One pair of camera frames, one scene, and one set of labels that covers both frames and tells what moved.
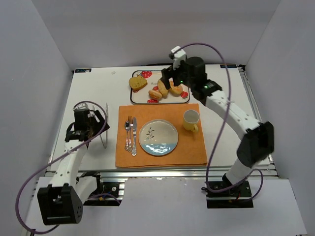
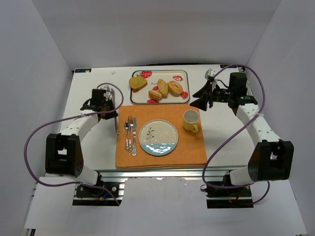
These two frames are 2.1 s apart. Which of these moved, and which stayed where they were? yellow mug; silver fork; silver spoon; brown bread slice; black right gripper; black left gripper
Moved: black left gripper; black right gripper
Stayed: yellow mug; silver spoon; silver fork; brown bread slice
